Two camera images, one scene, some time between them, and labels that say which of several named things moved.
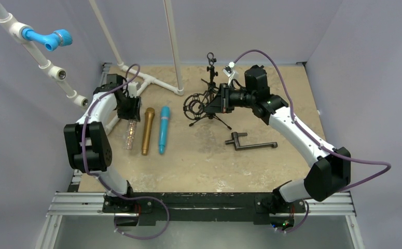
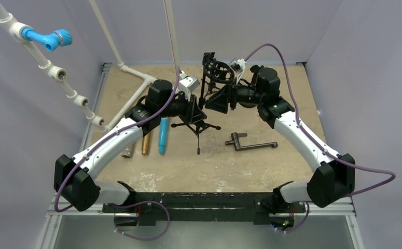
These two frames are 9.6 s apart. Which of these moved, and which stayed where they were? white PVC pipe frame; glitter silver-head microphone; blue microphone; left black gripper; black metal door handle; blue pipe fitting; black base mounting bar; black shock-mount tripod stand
Moved: left black gripper; glitter silver-head microphone; black shock-mount tripod stand
Stayed: white PVC pipe frame; blue microphone; blue pipe fitting; black base mounting bar; black metal door handle
